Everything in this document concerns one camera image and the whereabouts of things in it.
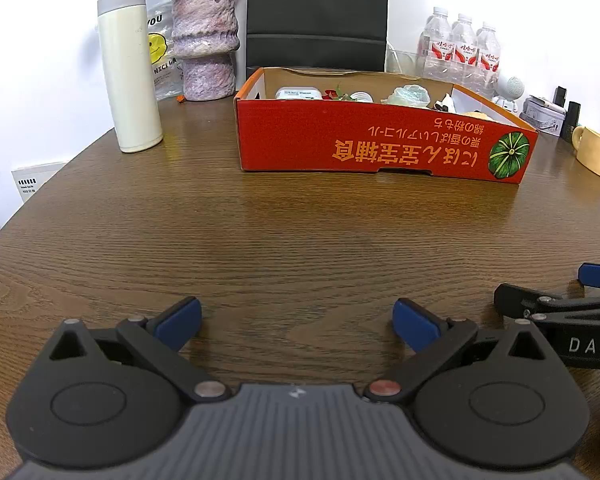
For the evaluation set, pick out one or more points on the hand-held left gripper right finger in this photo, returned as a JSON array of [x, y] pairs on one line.
[[415, 322]]

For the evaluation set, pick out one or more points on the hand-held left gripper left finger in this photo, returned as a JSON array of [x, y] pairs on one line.
[[180, 322]]

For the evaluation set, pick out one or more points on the pale yellow packet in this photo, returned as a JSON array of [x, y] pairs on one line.
[[477, 116]]

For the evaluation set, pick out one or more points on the black white packet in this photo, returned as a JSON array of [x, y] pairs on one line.
[[444, 104]]

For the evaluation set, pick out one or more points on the red cardboard box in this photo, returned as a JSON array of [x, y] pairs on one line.
[[305, 135]]

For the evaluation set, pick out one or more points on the white round item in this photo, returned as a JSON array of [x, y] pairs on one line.
[[361, 97]]

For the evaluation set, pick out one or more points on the brown wooden desktop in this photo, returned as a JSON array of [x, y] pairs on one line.
[[280, 240]]

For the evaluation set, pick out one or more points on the yellow mug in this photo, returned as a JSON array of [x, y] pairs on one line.
[[595, 152]]

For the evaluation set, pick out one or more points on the black cosmetic bottle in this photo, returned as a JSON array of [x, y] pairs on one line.
[[560, 96], [571, 120]]

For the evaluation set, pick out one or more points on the silver tin box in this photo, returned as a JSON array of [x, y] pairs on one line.
[[542, 115]]

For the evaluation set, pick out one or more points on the white flat carton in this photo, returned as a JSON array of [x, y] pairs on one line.
[[37, 182]]

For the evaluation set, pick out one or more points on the white round toy figure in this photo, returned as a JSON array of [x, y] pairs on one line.
[[510, 90]]

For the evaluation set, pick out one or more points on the clear red label water bottle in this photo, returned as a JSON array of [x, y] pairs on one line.
[[487, 60], [435, 45], [464, 52]]

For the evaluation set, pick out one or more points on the red snack packet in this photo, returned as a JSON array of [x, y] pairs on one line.
[[336, 94]]

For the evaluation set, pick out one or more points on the white thermos bottle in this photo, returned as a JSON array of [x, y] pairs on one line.
[[130, 85]]

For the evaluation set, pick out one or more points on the white wipes packet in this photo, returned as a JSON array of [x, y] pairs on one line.
[[297, 94]]

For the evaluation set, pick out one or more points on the clear plastic container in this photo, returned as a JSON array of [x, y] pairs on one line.
[[402, 62]]

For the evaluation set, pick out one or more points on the clear smiley plastic bag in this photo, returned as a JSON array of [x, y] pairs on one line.
[[159, 47]]

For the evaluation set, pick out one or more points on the pink textured vase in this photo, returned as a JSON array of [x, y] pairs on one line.
[[205, 35]]

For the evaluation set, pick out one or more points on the black paper bag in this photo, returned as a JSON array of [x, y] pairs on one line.
[[320, 10]]

